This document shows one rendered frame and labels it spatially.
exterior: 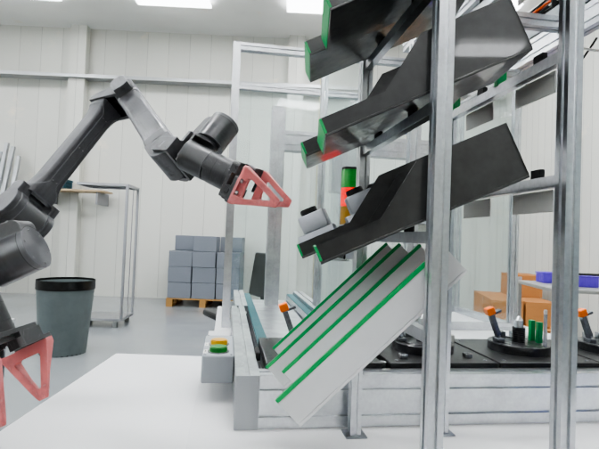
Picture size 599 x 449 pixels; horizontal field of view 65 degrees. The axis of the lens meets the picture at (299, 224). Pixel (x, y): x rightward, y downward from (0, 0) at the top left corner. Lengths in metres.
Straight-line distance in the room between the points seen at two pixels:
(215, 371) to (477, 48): 0.79
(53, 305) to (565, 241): 4.75
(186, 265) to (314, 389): 7.58
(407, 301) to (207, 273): 7.55
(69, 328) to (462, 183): 4.72
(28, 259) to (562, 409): 0.67
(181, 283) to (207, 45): 4.55
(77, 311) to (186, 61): 5.95
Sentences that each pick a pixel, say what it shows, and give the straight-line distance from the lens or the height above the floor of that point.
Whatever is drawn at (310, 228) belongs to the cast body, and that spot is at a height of 1.24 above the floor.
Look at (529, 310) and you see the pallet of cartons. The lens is 7.20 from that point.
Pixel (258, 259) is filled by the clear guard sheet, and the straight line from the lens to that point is 2.39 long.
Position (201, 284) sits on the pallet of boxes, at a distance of 8.12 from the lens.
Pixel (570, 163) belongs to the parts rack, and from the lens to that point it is 0.67.
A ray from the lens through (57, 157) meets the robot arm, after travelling 1.20.
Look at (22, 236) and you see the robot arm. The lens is 0.66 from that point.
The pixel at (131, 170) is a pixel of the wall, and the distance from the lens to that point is 9.51.
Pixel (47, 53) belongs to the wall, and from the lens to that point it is 10.63.
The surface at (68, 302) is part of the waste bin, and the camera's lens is 5.05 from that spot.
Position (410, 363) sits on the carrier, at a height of 0.97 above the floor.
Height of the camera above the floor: 1.22
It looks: 2 degrees up
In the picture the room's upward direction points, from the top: 2 degrees clockwise
